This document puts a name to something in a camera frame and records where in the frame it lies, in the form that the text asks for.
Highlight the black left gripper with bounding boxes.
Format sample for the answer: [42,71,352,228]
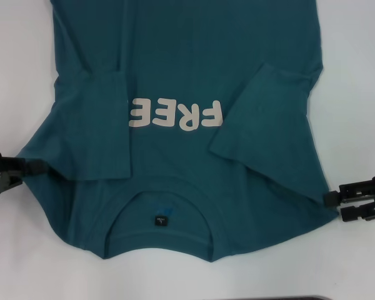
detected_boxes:
[0,152,48,203]

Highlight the teal shirt with FREE print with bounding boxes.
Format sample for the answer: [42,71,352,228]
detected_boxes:
[17,0,340,262]

